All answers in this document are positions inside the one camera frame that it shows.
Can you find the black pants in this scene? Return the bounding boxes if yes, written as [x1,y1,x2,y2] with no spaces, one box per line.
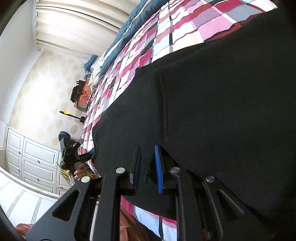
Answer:
[92,9,295,219]

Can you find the person's left hand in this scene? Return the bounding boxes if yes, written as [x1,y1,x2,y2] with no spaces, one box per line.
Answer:
[74,162,97,181]

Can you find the blue round fan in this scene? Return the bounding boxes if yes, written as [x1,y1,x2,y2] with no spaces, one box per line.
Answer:
[58,131,71,141]

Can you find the white cabinet with drawers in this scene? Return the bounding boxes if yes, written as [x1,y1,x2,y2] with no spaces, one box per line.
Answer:
[6,128,71,196]

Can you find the black stick with yellow tag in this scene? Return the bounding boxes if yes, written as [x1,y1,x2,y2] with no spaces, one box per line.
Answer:
[59,110,86,123]

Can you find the orange red box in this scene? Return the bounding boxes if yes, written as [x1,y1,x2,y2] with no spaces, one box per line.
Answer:
[74,77,92,109]

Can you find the black bag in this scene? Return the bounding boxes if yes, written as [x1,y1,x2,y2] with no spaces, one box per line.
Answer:
[70,80,86,103]

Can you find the beige curtain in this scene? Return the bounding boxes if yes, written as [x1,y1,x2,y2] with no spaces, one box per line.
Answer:
[33,0,139,57]

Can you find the plaid pink red bedsheet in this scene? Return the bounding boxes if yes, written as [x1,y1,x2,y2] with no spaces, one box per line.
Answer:
[82,1,285,240]

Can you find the dark blue quilt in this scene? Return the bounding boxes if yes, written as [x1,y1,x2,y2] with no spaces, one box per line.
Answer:
[84,0,167,78]

